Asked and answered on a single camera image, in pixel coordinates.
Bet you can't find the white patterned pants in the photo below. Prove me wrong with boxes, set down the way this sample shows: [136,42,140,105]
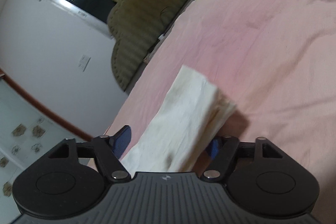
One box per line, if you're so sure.
[121,66,236,175]

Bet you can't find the white floral wardrobe door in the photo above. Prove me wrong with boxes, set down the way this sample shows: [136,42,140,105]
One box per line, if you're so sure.
[1,80,82,223]

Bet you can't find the pink bed sheet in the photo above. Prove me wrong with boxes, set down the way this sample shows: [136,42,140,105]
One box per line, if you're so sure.
[86,0,336,224]

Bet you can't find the brown wooden wardrobe frame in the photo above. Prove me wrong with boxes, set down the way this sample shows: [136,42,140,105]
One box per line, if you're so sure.
[1,69,93,141]

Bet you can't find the white wall switch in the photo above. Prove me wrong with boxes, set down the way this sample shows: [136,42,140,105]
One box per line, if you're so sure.
[78,55,91,72]

